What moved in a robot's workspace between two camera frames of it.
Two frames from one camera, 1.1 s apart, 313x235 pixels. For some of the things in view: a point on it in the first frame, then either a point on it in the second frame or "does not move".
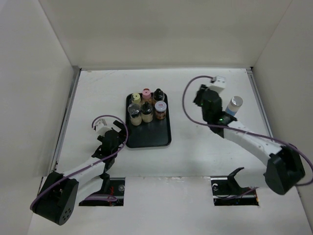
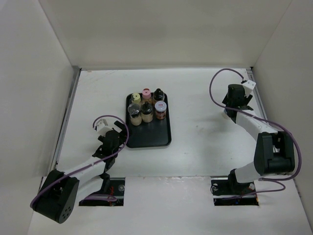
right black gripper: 199,95 to 247,101
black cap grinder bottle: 147,113 does not move
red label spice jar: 160,107 does not move
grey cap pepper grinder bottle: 134,110 does not move
